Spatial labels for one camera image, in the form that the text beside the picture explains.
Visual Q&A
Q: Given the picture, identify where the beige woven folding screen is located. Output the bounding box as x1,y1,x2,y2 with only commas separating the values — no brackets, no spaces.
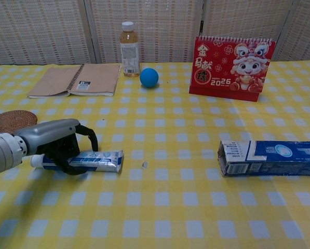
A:
0,0,310,65

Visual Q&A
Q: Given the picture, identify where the clear bottle with yellow drink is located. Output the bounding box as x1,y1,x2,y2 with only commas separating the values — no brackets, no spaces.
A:
119,21,141,77

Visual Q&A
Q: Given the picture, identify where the blue ball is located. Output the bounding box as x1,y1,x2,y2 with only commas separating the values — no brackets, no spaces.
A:
140,67,159,88

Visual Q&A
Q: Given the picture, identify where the red 2026 desk calendar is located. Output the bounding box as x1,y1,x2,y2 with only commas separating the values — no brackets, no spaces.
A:
188,36,277,102

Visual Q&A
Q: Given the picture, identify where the blue and white toothpaste tube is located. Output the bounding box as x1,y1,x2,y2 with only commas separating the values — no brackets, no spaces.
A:
30,149,125,175

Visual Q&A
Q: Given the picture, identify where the brown woven round coaster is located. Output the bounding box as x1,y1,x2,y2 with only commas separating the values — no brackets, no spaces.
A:
0,109,38,136

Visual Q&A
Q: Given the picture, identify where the brown spiral notebook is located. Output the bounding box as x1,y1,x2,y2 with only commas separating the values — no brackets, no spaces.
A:
26,63,122,99

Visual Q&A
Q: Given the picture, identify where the left grey and black robot hand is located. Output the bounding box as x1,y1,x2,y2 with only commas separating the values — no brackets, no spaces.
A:
14,118,99,175

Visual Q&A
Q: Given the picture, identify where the blue toothpaste box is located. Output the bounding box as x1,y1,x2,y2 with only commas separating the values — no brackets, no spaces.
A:
217,140,310,177

